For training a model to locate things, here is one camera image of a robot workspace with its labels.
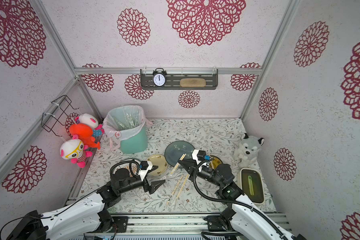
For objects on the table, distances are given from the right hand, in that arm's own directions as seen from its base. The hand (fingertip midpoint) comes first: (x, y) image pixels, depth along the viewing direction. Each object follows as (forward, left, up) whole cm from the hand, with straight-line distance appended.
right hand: (179, 160), depth 64 cm
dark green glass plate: (+23, +5, -29) cm, 37 cm away
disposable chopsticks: (-1, +1, -5) cm, 5 cm away
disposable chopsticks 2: (-5, -12, +5) cm, 14 cm away
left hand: (-1, +10, -14) cm, 17 cm away
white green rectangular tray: (+2, -39, -26) cm, 47 cm away
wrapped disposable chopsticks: (-2, 0, -30) cm, 30 cm away
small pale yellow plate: (+14, +14, -28) cm, 34 cm away
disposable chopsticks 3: (-3, +4, -30) cm, 30 cm away
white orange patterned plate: (-2, +21, -5) cm, 21 cm away
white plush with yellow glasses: (+10, +57, -10) cm, 59 cm away
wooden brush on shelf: (+50, -6, +6) cm, 50 cm away
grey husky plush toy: (+14, -37, -16) cm, 42 cm away
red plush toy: (+23, +59, -11) cm, 64 cm away
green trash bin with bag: (+33, +38, -16) cm, 53 cm away
